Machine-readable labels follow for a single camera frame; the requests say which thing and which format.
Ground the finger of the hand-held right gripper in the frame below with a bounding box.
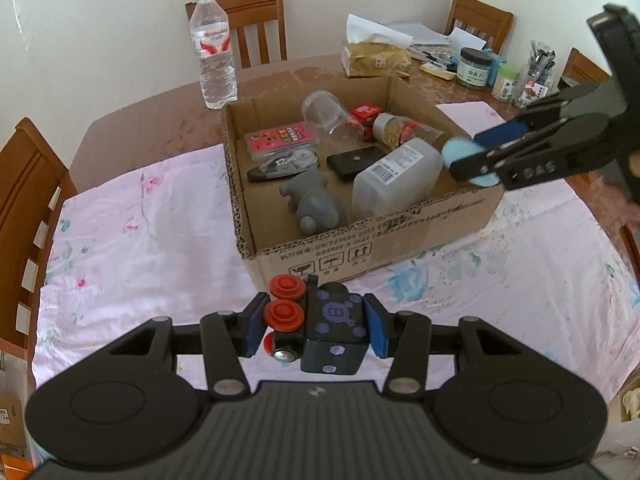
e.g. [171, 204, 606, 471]
[447, 112, 629, 192]
[472, 80, 629, 151]

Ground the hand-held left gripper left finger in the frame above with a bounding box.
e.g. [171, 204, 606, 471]
[102, 291, 271, 401]

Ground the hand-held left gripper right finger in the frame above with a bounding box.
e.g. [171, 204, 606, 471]
[364, 292, 538, 396]

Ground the black toy train car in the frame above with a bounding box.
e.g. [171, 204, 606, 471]
[262, 274, 373, 377]

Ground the light blue oval case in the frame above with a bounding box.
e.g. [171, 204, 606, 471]
[441, 136, 501, 188]

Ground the cardboard box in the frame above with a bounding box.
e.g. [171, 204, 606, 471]
[220, 75, 506, 283]

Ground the gold jar with silver cap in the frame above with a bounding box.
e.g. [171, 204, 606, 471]
[372, 112, 446, 153]

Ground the white jar with green label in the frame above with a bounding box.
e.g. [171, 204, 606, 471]
[351, 137, 445, 221]

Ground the grey animal toy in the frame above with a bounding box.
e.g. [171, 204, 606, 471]
[279, 165, 347, 235]

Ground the small red box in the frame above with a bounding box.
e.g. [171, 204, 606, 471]
[348, 104, 383, 141]

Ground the wooden chair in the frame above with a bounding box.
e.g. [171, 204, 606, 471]
[562, 47, 613, 86]
[0, 117, 78, 361]
[185, 0, 288, 71]
[445, 0, 514, 56]
[620, 222, 640, 281]

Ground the white container with green lid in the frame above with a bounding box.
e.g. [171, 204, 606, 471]
[492, 62, 521, 102]

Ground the glass jar with dark lid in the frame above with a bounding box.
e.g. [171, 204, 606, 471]
[456, 47, 493, 90]

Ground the clear pen holder with pens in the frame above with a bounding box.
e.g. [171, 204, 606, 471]
[515, 40, 558, 108]

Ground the blue small box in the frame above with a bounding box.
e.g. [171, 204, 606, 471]
[484, 50, 507, 81]

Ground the pile of white papers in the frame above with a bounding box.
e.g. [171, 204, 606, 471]
[385, 22, 488, 80]

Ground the pink floral tablecloth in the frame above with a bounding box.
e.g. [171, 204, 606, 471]
[31, 101, 640, 406]

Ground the gold tissue pack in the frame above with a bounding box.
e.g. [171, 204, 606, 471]
[342, 14, 415, 79]

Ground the grey correction tape dispenser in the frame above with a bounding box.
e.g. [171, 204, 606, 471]
[247, 150, 321, 183]

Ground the clear plastic jar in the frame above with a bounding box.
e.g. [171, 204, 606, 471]
[301, 91, 365, 147]

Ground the pink red card pack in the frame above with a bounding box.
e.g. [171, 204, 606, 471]
[244, 121, 321, 162]

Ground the brown cardboard carton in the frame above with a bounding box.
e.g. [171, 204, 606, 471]
[0, 360, 36, 461]

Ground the clear water bottle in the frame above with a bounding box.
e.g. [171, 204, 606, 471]
[189, 0, 238, 110]

